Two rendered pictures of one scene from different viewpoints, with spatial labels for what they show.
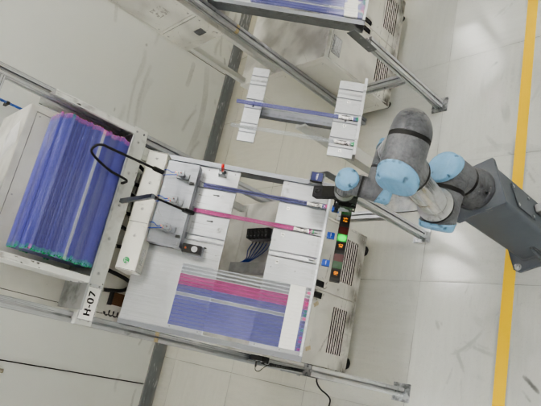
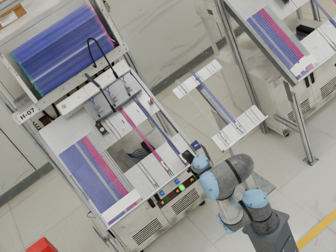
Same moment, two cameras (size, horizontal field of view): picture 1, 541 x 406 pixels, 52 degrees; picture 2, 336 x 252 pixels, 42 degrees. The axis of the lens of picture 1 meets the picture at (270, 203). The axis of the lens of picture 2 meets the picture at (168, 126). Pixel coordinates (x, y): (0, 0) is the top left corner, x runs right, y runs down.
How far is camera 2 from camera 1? 0.48 m
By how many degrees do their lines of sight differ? 7
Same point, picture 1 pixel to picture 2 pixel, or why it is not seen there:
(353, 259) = (189, 202)
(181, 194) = (119, 95)
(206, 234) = (115, 126)
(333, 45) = (277, 78)
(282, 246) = (148, 165)
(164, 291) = (70, 137)
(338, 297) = (163, 215)
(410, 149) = (225, 177)
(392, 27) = (326, 93)
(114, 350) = not seen: hidden behind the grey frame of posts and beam
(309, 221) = (172, 164)
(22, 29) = not seen: outside the picture
